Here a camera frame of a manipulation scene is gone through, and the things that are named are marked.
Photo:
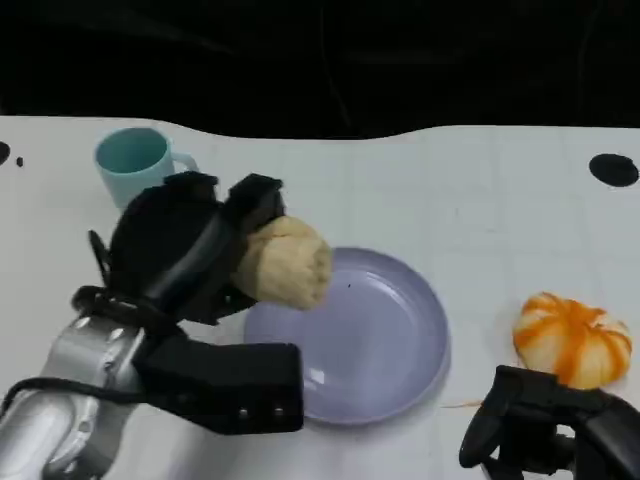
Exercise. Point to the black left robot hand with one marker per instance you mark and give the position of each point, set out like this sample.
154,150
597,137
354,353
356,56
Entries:
165,240

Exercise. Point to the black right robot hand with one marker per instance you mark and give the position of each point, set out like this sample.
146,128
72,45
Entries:
560,430

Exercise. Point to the beige towel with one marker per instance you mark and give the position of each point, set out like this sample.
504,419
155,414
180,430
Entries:
290,265

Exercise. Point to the pale green mug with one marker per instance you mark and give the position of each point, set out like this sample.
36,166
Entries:
130,165

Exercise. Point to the orange and white bread roll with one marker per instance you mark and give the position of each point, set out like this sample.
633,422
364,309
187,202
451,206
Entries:
570,340

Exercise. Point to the lilac plate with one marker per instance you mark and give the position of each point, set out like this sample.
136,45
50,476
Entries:
365,340

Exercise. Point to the black backdrop cloth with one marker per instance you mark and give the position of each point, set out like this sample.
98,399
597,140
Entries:
320,60

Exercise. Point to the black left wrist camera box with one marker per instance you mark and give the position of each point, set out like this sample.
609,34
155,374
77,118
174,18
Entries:
225,385

